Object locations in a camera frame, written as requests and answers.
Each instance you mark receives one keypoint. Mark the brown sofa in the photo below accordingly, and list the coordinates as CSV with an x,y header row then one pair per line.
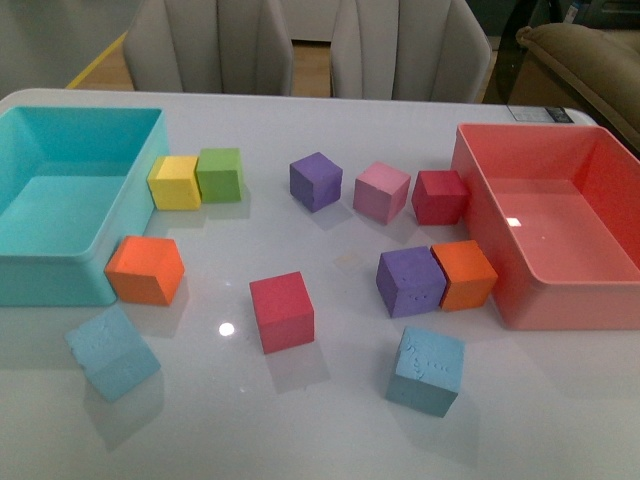
x,y
577,67

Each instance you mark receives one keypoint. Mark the far purple foam cube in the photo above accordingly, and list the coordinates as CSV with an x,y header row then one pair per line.
x,y
315,181

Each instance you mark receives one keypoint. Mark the light blue foam cube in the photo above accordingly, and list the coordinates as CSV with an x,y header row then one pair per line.
x,y
427,371
112,354

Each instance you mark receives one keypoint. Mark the green foam cube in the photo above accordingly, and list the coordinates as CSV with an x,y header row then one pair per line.
x,y
219,173

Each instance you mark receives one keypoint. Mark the orange foam cube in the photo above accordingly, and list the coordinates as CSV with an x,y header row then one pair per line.
x,y
469,274
146,270

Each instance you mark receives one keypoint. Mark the left grey upholstered chair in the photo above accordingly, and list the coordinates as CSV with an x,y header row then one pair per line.
x,y
222,47

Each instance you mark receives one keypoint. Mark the left orange foam cube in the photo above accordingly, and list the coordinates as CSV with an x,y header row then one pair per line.
x,y
146,270

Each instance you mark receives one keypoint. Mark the yellow foam cube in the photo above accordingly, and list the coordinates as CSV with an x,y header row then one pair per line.
x,y
173,184

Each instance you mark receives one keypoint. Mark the pink foam cube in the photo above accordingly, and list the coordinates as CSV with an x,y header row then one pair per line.
x,y
381,192

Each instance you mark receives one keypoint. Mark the far red foam cube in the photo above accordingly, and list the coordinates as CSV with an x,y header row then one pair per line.
x,y
439,197

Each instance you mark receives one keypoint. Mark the near purple foam cube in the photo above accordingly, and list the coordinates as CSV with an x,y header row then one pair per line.
x,y
410,281

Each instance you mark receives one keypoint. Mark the red foam cube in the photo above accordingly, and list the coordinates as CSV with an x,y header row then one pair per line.
x,y
284,313
439,197

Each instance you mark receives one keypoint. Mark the teal plastic bin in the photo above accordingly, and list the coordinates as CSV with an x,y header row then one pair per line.
x,y
73,185

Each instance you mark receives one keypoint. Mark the purple foam cube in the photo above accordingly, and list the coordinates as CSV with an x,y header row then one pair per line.
x,y
410,281
315,181

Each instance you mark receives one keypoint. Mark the right orange foam cube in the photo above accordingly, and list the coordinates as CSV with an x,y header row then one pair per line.
x,y
469,274

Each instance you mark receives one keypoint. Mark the pink plastic bin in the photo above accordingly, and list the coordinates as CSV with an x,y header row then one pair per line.
x,y
555,209

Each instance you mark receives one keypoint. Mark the grey upholstered chair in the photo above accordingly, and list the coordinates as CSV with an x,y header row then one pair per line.
x,y
433,51
222,47

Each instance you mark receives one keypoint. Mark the table label sticker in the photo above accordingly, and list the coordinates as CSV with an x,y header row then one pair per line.
x,y
540,114

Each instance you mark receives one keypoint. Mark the near red foam cube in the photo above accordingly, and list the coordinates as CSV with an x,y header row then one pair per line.
x,y
284,313

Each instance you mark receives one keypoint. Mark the right grey upholstered chair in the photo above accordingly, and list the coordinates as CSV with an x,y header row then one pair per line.
x,y
433,51

